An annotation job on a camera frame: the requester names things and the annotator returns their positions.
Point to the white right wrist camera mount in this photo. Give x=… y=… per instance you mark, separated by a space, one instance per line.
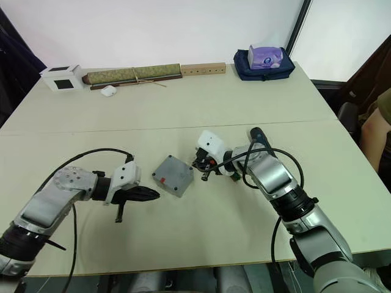
x=210 y=143

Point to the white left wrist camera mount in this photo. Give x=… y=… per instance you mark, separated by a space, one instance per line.
x=125 y=175

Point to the person's olive green shirt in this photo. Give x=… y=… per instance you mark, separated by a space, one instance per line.
x=384 y=122

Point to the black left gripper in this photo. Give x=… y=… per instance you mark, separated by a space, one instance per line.
x=121 y=197

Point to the rolled green bamboo mat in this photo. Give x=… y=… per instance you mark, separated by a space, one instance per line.
x=134 y=74

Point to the grey plastic box with lid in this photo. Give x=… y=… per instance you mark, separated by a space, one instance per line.
x=172 y=176

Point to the white box with black squares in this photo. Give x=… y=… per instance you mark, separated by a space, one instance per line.
x=62 y=78

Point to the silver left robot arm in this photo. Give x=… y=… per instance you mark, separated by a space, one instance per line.
x=61 y=198

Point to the dark brown door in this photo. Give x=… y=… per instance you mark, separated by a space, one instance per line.
x=372 y=70

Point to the purple tissue pack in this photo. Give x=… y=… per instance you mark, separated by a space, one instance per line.
x=265 y=57

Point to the dark wooden strip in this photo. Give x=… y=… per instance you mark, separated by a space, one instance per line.
x=122 y=84

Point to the black upright frame post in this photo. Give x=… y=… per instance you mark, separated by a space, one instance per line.
x=301 y=21

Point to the person's bare forearm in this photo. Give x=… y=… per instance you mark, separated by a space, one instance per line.
x=370 y=134

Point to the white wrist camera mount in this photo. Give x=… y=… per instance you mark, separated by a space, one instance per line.
x=210 y=143
x=125 y=175

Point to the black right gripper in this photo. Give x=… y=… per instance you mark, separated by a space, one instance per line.
x=203 y=159

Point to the small white rounded case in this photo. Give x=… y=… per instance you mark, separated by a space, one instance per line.
x=108 y=91

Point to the navy blue fabric pouch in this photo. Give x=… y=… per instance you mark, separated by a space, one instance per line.
x=268 y=71

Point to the wooden block with holes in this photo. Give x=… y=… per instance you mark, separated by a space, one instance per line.
x=204 y=69

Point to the black chair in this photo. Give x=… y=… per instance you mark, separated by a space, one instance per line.
x=348 y=119

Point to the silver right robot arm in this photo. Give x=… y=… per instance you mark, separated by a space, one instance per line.
x=272 y=174

